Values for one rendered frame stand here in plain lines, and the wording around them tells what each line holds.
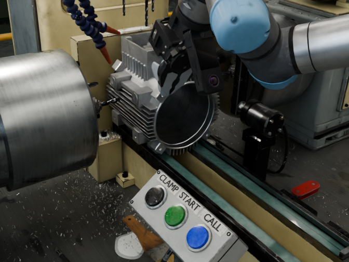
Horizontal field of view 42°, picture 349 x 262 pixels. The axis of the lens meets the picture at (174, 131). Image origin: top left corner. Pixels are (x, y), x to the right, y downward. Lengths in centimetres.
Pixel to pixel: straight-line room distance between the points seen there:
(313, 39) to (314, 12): 61
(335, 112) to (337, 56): 67
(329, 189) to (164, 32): 61
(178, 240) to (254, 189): 37
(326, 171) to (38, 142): 77
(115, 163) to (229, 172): 31
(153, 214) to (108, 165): 50
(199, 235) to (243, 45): 26
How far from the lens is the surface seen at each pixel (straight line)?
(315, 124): 131
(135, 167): 110
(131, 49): 103
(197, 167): 106
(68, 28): 116
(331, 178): 125
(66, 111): 83
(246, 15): 60
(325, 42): 69
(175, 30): 82
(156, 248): 95
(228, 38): 62
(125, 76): 103
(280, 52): 71
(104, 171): 113
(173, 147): 101
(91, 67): 107
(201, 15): 75
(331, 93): 130
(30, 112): 82
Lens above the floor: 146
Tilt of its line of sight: 29 degrees down
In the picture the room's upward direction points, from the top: 2 degrees clockwise
